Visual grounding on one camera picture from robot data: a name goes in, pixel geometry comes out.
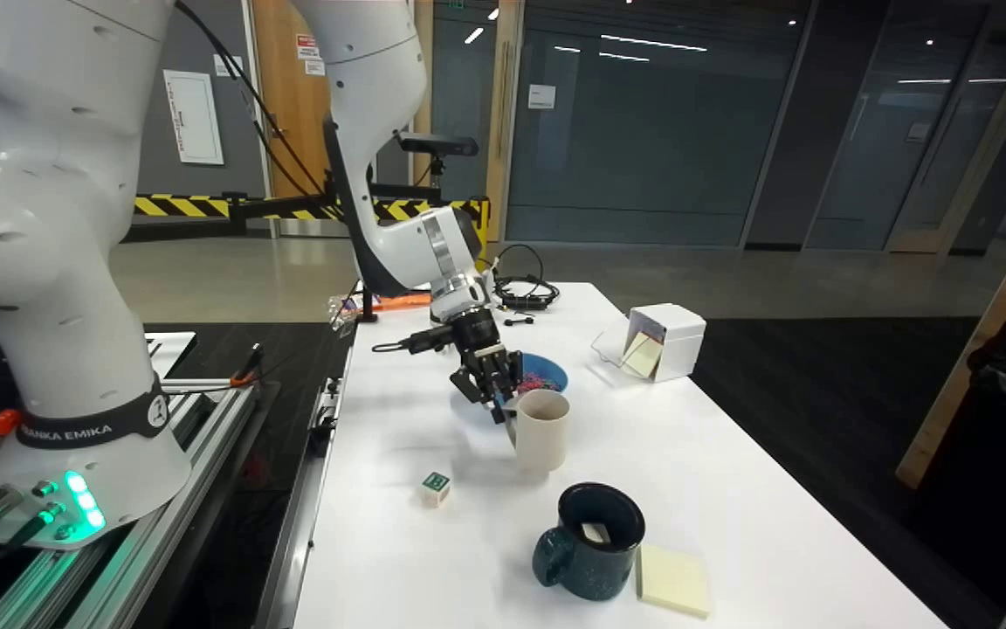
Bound orange tool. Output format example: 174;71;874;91
379;289;434;313

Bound white cardboard box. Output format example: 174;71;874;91
625;302;710;384

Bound white paper wall sign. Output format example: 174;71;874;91
162;68;229;167

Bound white ceramic cup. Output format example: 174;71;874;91
509;389;572;480

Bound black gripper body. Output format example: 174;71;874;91
434;304;509;375

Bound blue bowl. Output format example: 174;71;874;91
451;351;572;424

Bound small white green cube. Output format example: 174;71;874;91
417;469;455;509

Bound yellow black striped barrier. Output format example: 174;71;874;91
129;188;497;232

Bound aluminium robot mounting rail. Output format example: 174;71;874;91
0;380;266;629

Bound dark teal speckled mug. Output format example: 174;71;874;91
528;482;651;606

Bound clear plastic note holder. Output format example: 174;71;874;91
586;330;665;390

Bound yellow notes in holder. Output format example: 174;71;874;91
622;337;665;380

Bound yellow sticky note pad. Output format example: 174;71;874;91
635;545;717;622

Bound black stereo camera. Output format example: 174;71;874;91
395;134;484;160

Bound red black pen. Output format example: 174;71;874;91
232;338;266;390

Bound black camera stand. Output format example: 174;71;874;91
233;155;448;326

